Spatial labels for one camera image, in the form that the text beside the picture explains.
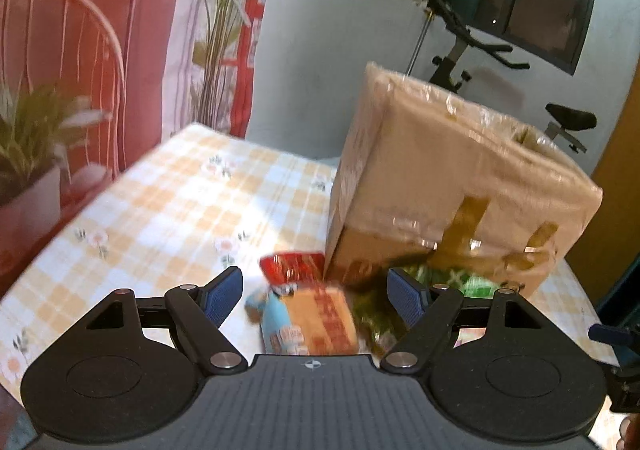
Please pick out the green snack packet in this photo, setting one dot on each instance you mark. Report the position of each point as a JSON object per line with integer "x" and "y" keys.
{"x": 450, "y": 280}

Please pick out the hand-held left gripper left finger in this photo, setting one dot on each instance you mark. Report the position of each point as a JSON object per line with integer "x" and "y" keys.
{"x": 225, "y": 296}

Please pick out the taped cardboard box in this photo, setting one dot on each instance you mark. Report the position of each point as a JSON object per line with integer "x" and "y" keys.
{"x": 440, "y": 170}

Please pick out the black exercise bike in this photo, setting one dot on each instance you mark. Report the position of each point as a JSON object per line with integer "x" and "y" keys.
{"x": 462, "y": 45}

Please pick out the orange wooden door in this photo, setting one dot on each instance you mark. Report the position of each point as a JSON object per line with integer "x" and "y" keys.
{"x": 617, "y": 210}

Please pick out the blue and orange snack packet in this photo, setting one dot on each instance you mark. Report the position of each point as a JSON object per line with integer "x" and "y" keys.
{"x": 310, "y": 320}

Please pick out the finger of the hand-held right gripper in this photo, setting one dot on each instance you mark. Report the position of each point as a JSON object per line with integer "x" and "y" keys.
{"x": 625, "y": 387}
{"x": 609, "y": 334}

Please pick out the red foil snack packet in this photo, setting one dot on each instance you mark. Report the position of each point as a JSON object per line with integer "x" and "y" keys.
{"x": 292, "y": 266}

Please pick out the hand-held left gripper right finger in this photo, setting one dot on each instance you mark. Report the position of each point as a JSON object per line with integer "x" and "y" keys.
{"x": 403, "y": 296}

